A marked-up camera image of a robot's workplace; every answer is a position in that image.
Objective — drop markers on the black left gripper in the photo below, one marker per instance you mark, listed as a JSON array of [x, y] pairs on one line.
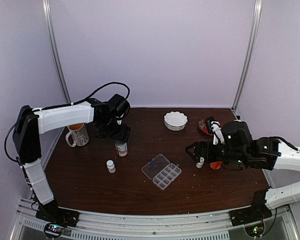
[[122, 135]]

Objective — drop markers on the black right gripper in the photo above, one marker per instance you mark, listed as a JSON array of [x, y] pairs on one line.
[[199, 145]]

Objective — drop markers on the small white pill bottle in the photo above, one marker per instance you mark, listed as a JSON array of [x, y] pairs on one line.
[[201, 162]]

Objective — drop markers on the white orange vitamin bottle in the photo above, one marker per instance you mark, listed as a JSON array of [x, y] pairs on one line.
[[121, 148]]

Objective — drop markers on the clear plastic pill organizer box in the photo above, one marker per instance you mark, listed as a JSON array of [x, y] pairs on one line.
[[161, 171]]

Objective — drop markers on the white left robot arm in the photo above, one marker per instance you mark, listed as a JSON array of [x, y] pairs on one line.
[[33, 124]]

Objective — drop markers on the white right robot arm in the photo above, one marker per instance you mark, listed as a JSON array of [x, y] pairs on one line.
[[233, 143]]

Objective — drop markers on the orange cylindrical bottle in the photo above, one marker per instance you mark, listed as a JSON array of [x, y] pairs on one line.
[[216, 165]]

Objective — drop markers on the red floral plate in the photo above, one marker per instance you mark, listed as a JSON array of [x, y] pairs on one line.
[[204, 127]]

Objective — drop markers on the white scalloped bowl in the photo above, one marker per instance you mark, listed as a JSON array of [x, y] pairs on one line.
[[175, 120]]

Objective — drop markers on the floral mug with yellow interior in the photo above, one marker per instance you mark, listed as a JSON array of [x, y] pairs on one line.
[[77, 135]]

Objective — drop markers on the small white capped bottle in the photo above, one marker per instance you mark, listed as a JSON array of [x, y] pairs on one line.
[[111, 166]]

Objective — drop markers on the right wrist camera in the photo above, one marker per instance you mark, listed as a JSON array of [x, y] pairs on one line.
[[215, 129]]

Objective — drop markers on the left aluminium frame post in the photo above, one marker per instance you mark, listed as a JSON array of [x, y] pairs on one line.
[[54, 48]]

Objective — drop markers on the aluminium frame post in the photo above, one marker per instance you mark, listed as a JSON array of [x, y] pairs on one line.
[[254, 30], [54, 48]]

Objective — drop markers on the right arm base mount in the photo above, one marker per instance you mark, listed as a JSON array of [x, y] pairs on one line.
[[248, 215]]

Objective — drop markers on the aluminium front rail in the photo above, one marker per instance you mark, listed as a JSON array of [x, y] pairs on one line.
[[214, 225]]

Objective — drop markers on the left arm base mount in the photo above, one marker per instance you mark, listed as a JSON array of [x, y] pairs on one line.
[[60, 216]]

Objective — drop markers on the right aluminium frame post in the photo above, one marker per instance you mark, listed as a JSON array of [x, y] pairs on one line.
[[254, 30]]

